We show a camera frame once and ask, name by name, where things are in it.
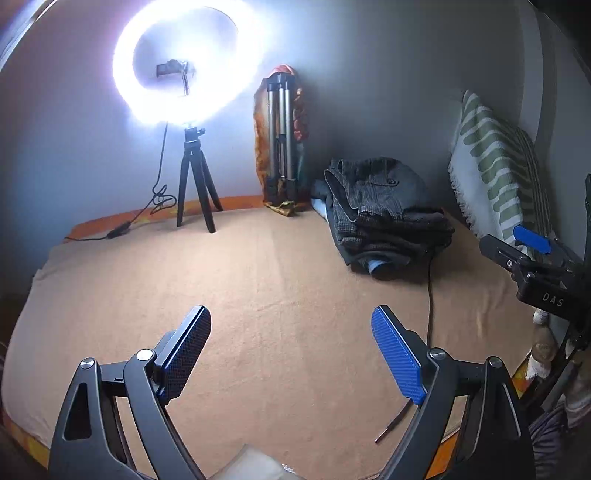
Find black cord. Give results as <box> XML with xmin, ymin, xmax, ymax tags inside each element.
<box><xmin>375</xmin><ymin>255</ymin><xmax>435</xmax><ymax>444</ymax></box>

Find small black tripod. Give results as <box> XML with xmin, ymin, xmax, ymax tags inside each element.
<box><xmin>177</xmin><ymin>126</ymin><xmax>223</xmax><ymax>234</ymax></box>

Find white ring light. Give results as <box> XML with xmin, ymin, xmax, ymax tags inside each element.
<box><xmin>112</xmin><ymin>0</ymin><xmax>259</xmax><ymax>124</ymax></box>

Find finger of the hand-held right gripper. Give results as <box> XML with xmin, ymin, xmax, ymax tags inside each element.
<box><xmin>513</xmin><ymin>225</ymin><xmax>578</xmax><ymax>266</ymax></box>
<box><xmin>479</xmin><ymin>234</ymin><xmax>527</xmax><ymax>280</ymax></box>

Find green and white patterned pillow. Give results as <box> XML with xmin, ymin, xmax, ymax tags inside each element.
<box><xmin>449</xmin><ymin>90</ymin><xmax>561</xmax><ymax>381</ymax></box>

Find black phone holder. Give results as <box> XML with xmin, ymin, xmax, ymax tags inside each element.
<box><xmin>156</xmin><ymin>59</ymin><xmax>195</xmax><ymax>77</ymax></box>

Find orange patterned cloth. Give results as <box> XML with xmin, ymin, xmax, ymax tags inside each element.
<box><xmin>253</xmin><ymin>65</ymin><xmax>308</xmax><ymax>217</ymax></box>

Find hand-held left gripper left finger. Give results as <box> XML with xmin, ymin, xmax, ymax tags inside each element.
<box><xmin>48</xmin><ymin>305</ymin><xmax>212</xmax><ymax>480</ymax></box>

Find black ring light cable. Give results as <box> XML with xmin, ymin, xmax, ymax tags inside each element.
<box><xmin>64</xmin><ymin>122</ymin><xmax>178</xmax><ymax>241</ymax></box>

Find tan blanket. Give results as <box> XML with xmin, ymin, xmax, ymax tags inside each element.
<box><xmin>2</xmin><ymin>205</ymin><xmax>532</xmax><ymax>480</ymax></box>

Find pile of dark clothes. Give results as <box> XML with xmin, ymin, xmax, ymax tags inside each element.
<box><xmin>323</xmin><ymin>158</ymin><xmax>455</xmax><ymax>273</ymax></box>

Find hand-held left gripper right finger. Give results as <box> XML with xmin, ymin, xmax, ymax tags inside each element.
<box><xmin>372</xmin><ymin>305</ymin><xmax>536</xmax><ymax>480</ymax></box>

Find white cloth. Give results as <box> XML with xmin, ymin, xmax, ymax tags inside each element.
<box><xmin>217</xmin><ymin>444</ymin><xmax>301</xmax><ymax>480</ymax></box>

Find person's striped clothing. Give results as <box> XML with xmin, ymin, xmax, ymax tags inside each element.
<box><xmin>529</xmin><ymin>401</ymin><xmax>591</xmax><ymax>480</ymax></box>

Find folded silver tripod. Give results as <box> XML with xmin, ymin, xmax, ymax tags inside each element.
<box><xmin>263</xmin><ymin>74</ymin><xmax>299</xmax><ymax>206</ymax></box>

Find blue folded jeans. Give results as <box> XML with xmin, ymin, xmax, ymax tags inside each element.
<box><xmin>310</xmin><ymin>179</ymin><xmax>409</xmax><ymax>281</ymax></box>

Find dark charcoal folded pants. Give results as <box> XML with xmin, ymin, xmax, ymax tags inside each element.
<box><xmin>344</xmin><ymin>235</ymin><xmax>455</xmax><ymax>276</ymax></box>

